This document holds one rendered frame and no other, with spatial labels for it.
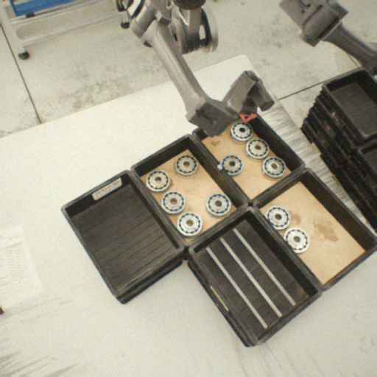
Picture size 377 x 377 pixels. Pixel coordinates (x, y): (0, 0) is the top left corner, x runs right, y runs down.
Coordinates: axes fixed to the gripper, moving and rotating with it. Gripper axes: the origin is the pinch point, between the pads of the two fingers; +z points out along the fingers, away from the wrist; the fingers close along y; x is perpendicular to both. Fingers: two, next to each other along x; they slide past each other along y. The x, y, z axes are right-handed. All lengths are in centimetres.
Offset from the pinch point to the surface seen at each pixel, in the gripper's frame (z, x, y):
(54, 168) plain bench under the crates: 27, 81, -28
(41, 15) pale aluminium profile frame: 68, 147, 105
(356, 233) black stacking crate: 11, -49, -40
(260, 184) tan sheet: 14.2, -11.2, -23.8
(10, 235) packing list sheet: 26, 88, -62
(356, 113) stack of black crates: 49, -66, 51
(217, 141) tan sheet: 14.3, 9.7, -6.3
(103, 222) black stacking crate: 14, 49, -53
